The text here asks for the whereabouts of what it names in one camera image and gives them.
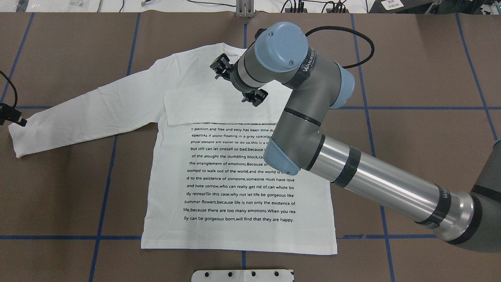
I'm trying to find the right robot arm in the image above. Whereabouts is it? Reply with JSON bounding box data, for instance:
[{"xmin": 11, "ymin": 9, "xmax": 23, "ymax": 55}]
[{"xmin": 231, "ymin": 16, "xmax": 500, "ymax": 252}]

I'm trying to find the aluminium frame post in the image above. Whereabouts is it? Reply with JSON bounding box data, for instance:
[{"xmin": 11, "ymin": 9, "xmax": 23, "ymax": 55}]
[{"xmin": 236, "ymin": 0, "xmax": 255, "ymax": 18}]

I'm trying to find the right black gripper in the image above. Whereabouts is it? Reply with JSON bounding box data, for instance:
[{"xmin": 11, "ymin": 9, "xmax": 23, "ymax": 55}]
[{"xmin": 229, "ymin": 63, "xmax": 255, "ymax": 93}]

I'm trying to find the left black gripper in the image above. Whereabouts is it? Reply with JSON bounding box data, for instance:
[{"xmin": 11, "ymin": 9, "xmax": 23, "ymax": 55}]
[{"xmin": 0, "ymin": 103, "xmax": 27, "ymax": 127}]

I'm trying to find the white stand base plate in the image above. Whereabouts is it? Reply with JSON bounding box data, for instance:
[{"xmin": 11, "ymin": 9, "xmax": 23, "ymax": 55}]
[{"xmin": 191, "ymin": 269, "xmax": 295, "ymax": 282}]

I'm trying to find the white long-sleeve printed shirt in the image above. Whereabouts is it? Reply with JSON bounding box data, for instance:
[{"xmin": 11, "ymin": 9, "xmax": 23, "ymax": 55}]
[{"xmin": 9, "ymin": 43, "xmax": 337, "ymax": 255}]

